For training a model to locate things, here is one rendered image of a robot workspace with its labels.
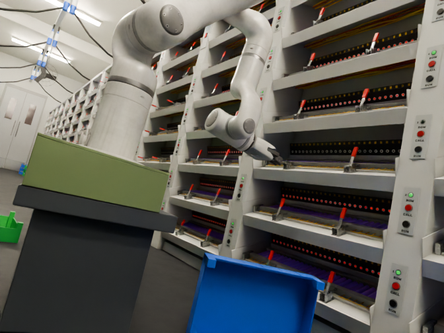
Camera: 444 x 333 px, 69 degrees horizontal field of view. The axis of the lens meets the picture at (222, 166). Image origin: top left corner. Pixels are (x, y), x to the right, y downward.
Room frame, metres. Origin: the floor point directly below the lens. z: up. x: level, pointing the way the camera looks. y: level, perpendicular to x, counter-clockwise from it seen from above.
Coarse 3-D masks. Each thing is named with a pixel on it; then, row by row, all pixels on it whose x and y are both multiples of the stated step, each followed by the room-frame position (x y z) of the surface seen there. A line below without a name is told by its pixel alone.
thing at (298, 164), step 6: (294, 162) 1.27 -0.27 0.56; (300, 162) 1.24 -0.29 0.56; (306, 162) 1.22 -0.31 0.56; (312, 162) 1.20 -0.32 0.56; (318, 162) 1.18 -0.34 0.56; (324, 162) 1.17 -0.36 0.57; (330, 162) 1.15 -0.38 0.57; (342, 168) 1.10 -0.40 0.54; (360, 168) 1.04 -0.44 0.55; (366, 168) 1.03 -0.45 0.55; (372, 168) 1.01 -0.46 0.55; (378, 168) 0.98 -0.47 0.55; (384, 168) 0.98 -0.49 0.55; (390, 168) 0.96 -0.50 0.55
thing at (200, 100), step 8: (216, 88) 1.82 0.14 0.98; (224, 88) 2.00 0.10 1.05; (256, 88) 1.47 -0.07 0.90; (200, 96) 1.98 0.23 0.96; (208, 96) 1.95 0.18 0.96; (216, 96) 1.75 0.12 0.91; (224, 96) 1.69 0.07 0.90; (232, 96) 1.63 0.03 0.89; (200, 104) 1.90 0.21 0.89; (208, 104) 1.83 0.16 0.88; (216, 104) 2.01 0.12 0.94; (224, 104) 1.91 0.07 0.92
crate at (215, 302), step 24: (216, 264) 0.86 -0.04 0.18; (240, 264) 0.82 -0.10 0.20; (216, 288) 0.86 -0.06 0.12; (240, 288) 0.87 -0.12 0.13; (264, 288) 0.88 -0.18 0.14; (288, 288) 0.89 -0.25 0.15; (312, 288) 0.88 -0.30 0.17; (192, 312) 0.83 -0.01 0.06; (216, 312) 0.87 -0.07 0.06; (240, 312) 0.88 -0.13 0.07; (264, 312) 0.89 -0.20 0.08; (288, 312) 0.89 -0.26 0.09; (312, 312) 0.86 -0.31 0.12
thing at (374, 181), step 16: (256, 160) 1.38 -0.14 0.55; (384, 160) 1.09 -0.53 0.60; (256, 176) 1.37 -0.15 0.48; (272, 176) 1.29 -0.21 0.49; (288, 176) 1.21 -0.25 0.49; (304, 176) 1.15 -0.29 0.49; (320, 176) 1.09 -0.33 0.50; (336, 176) 1.04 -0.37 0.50; (352, 176) 0.99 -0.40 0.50; (368, 176) 0.95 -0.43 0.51; (384, 176) 0.91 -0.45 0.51
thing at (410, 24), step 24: (336, 0) 1.42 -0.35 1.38; (360, 0) 1.31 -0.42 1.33; (408, 24) 1.11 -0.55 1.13; (240, 48) 2.01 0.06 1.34; (336, 48) 1.37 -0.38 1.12; (408, 72) 1.09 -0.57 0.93; (312, 96) 1.44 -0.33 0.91; (216, 144) 2.02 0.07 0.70; (336, 192) 1.25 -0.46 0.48; (360, 192) 1.17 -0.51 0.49; (384, 192) 1.10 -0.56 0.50
